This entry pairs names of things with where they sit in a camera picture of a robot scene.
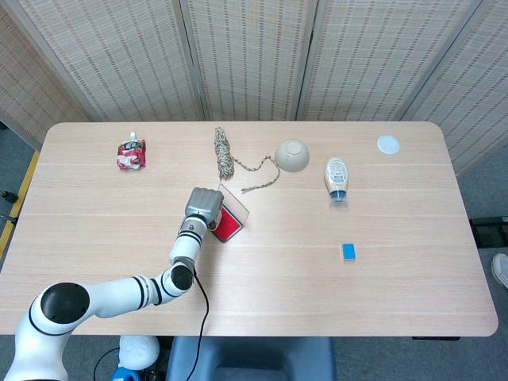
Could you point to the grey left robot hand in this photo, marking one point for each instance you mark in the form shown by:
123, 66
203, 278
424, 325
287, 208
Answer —
203, 203

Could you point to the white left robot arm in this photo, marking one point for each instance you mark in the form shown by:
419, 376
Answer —
119, 293

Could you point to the red ink pad clear lid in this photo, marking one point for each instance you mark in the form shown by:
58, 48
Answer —
229, 228

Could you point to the crumpled red spout pouch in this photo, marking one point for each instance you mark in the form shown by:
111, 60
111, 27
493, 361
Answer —
132, 155

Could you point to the upturned beige bowl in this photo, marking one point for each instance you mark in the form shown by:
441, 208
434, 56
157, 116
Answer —
292, 155

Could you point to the cream squeeze sauce bottle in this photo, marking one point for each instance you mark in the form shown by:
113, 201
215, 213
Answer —
336, 174

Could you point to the blue and white block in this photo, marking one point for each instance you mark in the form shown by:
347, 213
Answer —
349, 252

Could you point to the white rounded shell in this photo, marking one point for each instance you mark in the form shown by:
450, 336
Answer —
139, 351

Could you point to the woven folding screen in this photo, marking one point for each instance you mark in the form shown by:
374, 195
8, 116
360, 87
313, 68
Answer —
119, 59

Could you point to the blue plastic part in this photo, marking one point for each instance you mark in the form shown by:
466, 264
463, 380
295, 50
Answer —
123, 375

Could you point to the white round grommet cover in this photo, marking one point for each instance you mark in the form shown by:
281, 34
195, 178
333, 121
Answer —
388, 144

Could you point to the black table foot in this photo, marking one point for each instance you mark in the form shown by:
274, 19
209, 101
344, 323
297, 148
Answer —
492, 232

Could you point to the white shoe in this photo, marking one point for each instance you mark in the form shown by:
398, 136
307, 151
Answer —
501, 270

